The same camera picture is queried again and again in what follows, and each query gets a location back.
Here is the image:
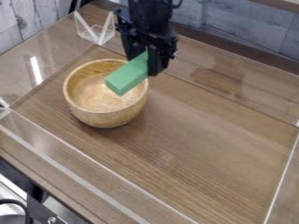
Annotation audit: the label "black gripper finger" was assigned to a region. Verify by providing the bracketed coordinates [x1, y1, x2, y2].
[118, 25, 149, 60]
[147, 44, 174, 76]

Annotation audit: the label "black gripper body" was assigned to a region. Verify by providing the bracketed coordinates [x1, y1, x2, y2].
[114, 0, 181, 57]

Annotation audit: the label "green rectangular block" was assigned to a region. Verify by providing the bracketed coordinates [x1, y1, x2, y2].
[106, 52, 149, 95]

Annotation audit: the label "wooden bowl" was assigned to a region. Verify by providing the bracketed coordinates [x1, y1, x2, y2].
[63, 59, 149, 128]

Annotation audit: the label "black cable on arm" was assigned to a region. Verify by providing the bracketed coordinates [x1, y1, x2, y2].
[167, 0, 185, 10]

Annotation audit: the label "clear acrylic enclosure walls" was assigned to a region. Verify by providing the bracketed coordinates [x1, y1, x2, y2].
[0, 5, 299, 224]

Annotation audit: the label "black bracket with cable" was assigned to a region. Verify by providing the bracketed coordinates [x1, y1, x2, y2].
[0, 196, 70, 224]

